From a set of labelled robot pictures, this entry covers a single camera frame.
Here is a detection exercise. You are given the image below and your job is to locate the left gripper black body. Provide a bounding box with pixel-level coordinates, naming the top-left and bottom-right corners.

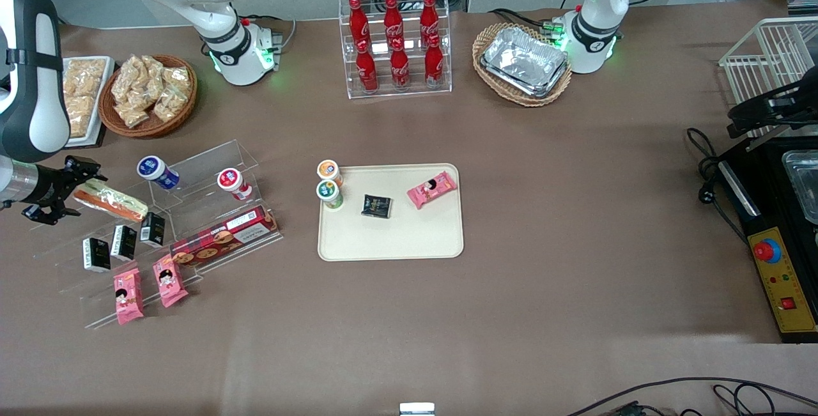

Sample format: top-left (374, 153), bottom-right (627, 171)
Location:
top-left (727, 68), bottom-right (818, 139)

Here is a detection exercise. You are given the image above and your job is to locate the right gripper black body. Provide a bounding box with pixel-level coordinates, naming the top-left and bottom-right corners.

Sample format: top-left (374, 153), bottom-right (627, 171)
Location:
top-left (29, 160), bottom-right (84, 212)

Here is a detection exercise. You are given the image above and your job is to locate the sandwich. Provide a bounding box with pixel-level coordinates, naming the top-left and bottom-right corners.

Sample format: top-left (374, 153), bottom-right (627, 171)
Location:
top-left (72, 178), bottom-right (149, 223)

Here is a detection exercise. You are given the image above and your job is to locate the white rectangular snack tray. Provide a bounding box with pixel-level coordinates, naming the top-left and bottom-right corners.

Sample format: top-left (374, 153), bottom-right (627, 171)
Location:
top-left (62, 56), bottom-right (116, 148)

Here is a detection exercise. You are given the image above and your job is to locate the cream plastic tray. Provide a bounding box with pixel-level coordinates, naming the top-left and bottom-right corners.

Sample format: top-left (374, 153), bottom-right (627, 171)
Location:
top-left (318, 162), bottom-right (465, 262)

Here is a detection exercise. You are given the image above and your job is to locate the grey metal bar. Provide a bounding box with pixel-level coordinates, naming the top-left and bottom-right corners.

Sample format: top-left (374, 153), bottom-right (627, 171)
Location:
top-left (745, 134), bottom-right (790, 151)

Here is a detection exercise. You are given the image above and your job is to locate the clear pack of crackers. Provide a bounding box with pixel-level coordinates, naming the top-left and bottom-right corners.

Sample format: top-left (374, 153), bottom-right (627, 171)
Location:
top-left (67, 95), bottom-right (96, 141)
top-left (64, 58), bottom-right (107, 98)

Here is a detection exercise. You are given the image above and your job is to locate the blue lid yogurt cup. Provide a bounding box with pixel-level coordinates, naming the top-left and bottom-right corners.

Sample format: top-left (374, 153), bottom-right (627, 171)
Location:
top-left (136, 155), bottom-right (181, 191)

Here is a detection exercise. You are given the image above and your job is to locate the clear bag of snacks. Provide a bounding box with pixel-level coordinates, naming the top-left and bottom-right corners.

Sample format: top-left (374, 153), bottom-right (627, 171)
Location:
top-left (115, 100), bottom-right (151, 129)
top-left (142, 55), bottom-right (192, 88)
top-left (152, 84), bottom-right (190, 123)
top-left (112, 57), bottom-right (149, 105)

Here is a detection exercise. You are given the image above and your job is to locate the dark brown wicker basket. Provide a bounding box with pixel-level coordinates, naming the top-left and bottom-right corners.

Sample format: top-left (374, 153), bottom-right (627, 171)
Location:
top-left (98, 54), bottom-right (199, 139)

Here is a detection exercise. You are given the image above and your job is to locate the small black carton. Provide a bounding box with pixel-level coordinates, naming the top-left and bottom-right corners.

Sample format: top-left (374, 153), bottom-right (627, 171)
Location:
top-left (139, 212), bottom-right (167, 249)
top-left (82, 237), bottom-right (112, 273)
top-left (110, 224), bottom-right (138, 261)

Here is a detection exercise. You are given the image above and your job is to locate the steel pan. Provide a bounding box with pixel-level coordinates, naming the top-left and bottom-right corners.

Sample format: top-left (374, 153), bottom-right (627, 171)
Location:
top-left (781, 150), bottom-right (818, 225)

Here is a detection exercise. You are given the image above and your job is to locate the black sealing machine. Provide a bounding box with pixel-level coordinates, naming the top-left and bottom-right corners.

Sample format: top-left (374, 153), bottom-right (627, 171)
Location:
top-left (714, 137), bottom-right (818, 344)

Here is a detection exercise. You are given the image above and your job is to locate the clear acrylic tiered stand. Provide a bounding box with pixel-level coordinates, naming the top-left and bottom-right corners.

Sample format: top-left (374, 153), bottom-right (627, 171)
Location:
top-left (29, 139), bottom-right (285, 330)

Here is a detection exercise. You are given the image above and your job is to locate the pink snack packet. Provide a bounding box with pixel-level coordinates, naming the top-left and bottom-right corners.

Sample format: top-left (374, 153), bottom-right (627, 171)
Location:
top-left (152, 254), bottom-right (190, 309)
top-left (113, 267), bottom-right (145, 326)
top-left (406, 171), bottom-right (459, 210)

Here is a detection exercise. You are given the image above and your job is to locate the red lid yogurt cup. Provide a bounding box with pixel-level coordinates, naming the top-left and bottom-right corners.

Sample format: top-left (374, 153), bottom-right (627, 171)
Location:
top-left (217, 167), bottom-right (254, 203)

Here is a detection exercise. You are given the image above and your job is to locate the red cookie box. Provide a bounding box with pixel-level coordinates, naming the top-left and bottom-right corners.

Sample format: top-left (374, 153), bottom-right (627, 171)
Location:
top-left (169, 204), bottom-right (281, 268)

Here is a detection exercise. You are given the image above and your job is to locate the light tan wicker basket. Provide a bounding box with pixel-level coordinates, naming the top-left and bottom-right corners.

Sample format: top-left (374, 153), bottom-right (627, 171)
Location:
top-left (472, 22), bottom-right (574, 108)

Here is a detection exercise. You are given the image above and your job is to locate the aluminium foil container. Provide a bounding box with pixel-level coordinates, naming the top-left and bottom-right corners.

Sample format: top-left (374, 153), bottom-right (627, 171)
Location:
top-left (479, 26), bottom-right (569, 98)

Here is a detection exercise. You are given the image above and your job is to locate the orange lid yogurt cup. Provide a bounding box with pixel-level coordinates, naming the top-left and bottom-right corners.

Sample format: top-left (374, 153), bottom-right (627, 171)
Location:
top-left (317, 159), bottom-right (344, 188)

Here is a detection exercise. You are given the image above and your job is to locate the green lid yogurt cup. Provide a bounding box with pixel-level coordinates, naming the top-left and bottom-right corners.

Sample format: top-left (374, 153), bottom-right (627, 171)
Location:
top-left (316, 180), bottom-right (345, 211)

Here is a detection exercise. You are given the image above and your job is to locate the small black snack packet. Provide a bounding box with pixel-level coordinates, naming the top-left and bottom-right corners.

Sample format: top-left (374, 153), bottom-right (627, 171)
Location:
top-left (360, 194), bottom-right (392, 220)

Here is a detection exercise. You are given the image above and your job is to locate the red cola bottle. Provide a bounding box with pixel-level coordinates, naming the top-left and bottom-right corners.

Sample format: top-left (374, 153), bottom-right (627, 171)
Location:
top-left (348, 0), bottom-right (371, 46)
top-left (419, 0), bottom-right (440, 43)
top-left (424, 34), bottom-right (445, 88)
top-left (355, 39), bottom-right (379, 93)
top-left (390, 38), bottom-right (411, 89)
top-left (383, 0), bottom-right (406, 46)

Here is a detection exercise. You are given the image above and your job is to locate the clear acrylic bottle rack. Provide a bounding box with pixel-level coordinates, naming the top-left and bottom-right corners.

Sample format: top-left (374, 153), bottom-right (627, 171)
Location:
top-left (338, 0), bottom-right (453, 100)

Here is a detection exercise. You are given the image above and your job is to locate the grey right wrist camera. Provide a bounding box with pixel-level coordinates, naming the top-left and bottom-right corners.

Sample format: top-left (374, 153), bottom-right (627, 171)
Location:
top-left (22, 203), bottom-right (82, 226)

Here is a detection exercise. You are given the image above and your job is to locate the steel fryer handle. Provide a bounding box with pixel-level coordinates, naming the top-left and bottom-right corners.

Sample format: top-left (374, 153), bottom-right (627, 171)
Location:
top-left (718, 160), bottom-right (761, 217)

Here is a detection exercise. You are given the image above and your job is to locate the black power cable with plug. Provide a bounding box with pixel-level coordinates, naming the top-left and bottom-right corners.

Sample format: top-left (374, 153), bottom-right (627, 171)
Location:
top-left (686, 127), bottom-right (748, 244)

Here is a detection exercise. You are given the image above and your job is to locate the white wire rack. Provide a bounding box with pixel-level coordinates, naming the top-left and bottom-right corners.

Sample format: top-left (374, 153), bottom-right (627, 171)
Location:
top-left (718, 17), bottom-right (818, 137)

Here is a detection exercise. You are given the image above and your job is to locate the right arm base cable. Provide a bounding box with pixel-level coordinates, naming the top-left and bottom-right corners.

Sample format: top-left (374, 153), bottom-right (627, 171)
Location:
top-left (242, 13), bottom-right (298, 52)

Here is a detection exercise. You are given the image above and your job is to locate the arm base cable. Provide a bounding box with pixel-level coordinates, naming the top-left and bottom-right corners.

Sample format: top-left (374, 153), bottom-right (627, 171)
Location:
top-left (242, 13), bottom-right (298, 52)
top-left (489, 7), bottom-right (569, 40)

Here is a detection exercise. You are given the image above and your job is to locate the left arm base cable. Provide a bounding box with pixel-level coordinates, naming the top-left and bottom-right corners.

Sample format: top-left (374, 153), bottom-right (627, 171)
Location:
top-left (489, 7), bottom-right (569, 40)

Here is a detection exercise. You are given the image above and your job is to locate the black floor cable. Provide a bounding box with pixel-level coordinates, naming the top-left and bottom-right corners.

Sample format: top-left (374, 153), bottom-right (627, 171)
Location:
top-left (713, 383), bottom-right (777, 416)
top-left (566, 376), bottom-right (818, 416)

